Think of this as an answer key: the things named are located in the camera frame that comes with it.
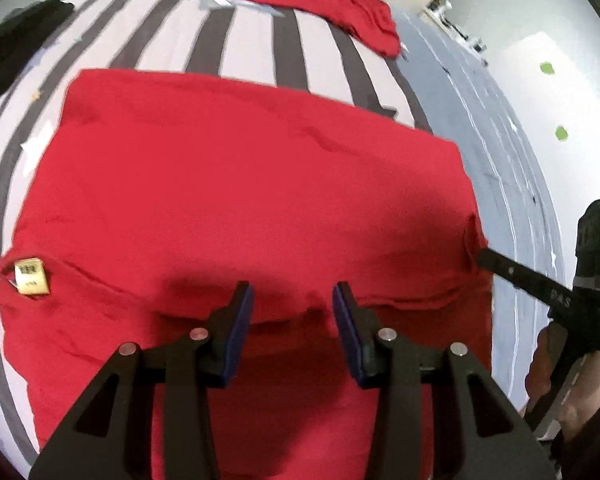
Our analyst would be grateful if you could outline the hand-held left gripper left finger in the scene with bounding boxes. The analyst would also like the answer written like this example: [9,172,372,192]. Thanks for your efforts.
[30,280,256,480]

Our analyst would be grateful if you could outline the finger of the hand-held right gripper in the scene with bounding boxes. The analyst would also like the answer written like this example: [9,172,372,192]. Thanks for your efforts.
[476,247,552,297]

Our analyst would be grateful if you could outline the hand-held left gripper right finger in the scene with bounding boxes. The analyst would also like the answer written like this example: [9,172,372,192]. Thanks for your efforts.
[332,281,556,480]

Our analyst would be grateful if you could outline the red sweater with yellow tag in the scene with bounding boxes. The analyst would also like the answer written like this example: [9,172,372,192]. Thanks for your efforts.
[0,67,496,480]

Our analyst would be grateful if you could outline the person's right forearm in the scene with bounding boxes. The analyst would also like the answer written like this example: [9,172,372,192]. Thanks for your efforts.
[550,400,600,467]

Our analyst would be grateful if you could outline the black folded clothes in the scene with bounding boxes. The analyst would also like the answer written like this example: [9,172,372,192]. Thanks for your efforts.
[0,0,76,109]

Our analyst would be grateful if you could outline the person's right hand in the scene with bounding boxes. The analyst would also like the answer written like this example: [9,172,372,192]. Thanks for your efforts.
[524,324,600,437]

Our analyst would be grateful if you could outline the white headboard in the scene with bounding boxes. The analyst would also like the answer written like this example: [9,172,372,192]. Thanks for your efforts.
[490,30,600,261]

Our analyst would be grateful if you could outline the white nightstand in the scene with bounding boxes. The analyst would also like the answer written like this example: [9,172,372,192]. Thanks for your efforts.
[420,0,492,67]

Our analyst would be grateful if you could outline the red garment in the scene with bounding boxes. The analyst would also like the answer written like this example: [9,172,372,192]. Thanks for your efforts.
[227,0,402,59]

